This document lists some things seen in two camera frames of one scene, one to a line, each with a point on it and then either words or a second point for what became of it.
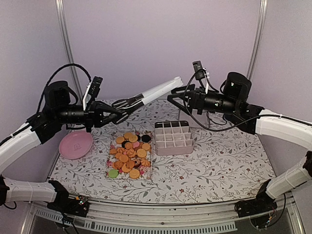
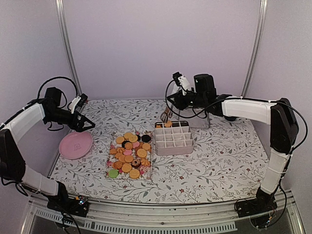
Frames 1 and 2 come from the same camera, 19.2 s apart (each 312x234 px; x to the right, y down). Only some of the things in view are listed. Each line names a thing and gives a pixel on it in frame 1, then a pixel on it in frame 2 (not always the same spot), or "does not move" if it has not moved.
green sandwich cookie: x=113 y=173 does not move
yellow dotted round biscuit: x=134 y=173 does not move
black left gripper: x=94 y=115 -> x=79 y=127
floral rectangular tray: x=130 y=155 does not move
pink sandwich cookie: x=135 y=144 -> x=127 y=152
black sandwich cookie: x=146 y=138 does not move
